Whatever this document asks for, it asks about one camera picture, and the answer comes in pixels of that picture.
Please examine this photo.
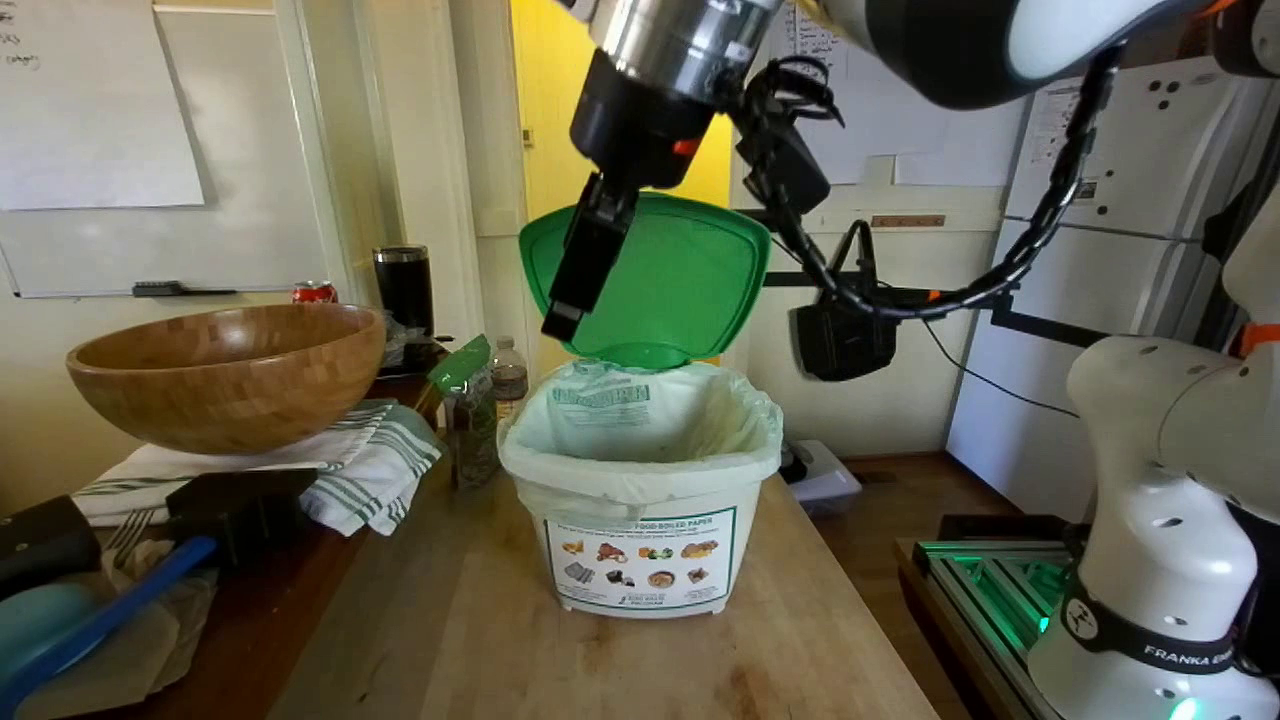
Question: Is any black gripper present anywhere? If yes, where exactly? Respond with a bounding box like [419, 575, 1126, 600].
[542, 48, 737, 347]

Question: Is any white compost bin with label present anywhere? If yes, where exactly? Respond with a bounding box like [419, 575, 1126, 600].
[495, 356, 789, 624]

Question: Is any green bin lid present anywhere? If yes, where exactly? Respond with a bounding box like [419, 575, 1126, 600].
[517, 187, 777, 376]

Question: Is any small dark capped bottle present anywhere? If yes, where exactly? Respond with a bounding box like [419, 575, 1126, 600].
[487, 333, 536, 409]

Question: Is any green packet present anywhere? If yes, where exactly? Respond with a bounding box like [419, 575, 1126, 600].
[426, 326, 501, 398]

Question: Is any black cylindrical cup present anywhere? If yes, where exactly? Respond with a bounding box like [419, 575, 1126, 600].
[368, 242, 439, 345]

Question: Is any dark glass jar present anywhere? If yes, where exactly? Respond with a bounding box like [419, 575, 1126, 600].
[439, 383, 503, 491]

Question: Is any black hanging bag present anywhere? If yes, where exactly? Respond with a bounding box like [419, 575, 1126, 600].
[786, 215, 902, 383]

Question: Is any white green striped towel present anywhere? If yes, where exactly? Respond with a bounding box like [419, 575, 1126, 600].
[73, 394, 443, 544]

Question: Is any white power box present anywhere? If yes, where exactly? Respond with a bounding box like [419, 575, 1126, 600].
[777, 434, 869, 520]

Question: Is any wooden bowl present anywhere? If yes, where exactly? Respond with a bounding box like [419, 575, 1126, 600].
[63, 300, 394, 461]

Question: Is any black marker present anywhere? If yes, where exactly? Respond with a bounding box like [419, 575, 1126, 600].
[130, 277, 246, 305]

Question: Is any small whiteboard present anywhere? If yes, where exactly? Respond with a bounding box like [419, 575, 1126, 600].
[0, 0, 212, 215]

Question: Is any silver fork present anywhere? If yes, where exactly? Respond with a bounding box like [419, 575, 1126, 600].
[102, 508, 160, 575]

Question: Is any white refrigerator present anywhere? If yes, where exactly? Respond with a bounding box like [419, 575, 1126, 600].
[941, 50, 1280, 528]

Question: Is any black flat utensil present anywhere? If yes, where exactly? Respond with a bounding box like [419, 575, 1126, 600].
[0, 491, 110, 600]

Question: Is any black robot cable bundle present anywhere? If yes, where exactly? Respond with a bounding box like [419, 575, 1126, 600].
[764, 43, 1129, 326]

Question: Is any black brush with blue handle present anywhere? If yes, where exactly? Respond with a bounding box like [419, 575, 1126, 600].
[0, 464, 330, 713]

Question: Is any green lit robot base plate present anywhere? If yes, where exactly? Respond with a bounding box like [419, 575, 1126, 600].
[907, 530, 1078, 720]

